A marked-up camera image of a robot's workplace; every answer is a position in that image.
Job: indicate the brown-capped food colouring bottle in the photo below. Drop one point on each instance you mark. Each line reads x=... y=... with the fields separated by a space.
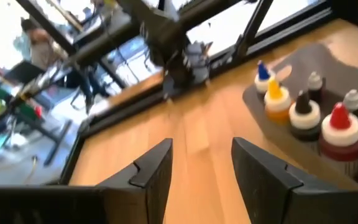
x=304 y=118

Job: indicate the grey laptop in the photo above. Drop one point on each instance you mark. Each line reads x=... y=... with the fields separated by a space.
x=23 y=73

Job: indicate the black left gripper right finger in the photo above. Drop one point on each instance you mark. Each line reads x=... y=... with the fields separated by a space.
x=259 y=180

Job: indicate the dark grey plastic bin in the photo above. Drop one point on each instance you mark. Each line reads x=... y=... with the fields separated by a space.
x=331 y=62

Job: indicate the blue-capped food colouring bottle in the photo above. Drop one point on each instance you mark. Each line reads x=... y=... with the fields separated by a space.
x=263 y=73

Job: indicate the orange food colouring bottle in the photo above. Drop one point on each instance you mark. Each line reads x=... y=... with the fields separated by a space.
x=277 y=102

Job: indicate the small white-capped dropper bottle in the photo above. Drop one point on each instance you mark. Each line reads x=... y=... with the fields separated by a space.
x=352 y=100
x=315 y=81

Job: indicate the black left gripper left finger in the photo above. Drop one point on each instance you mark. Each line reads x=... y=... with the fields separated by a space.
x=141 y=186

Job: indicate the person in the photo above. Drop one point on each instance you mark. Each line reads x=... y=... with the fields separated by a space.
x=42 y=46

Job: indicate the red-capped food colouring bottle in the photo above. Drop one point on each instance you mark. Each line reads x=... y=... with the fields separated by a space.
x=340 y=133

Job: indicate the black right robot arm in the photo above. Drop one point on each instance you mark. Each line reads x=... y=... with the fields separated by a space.
x=166 y=46

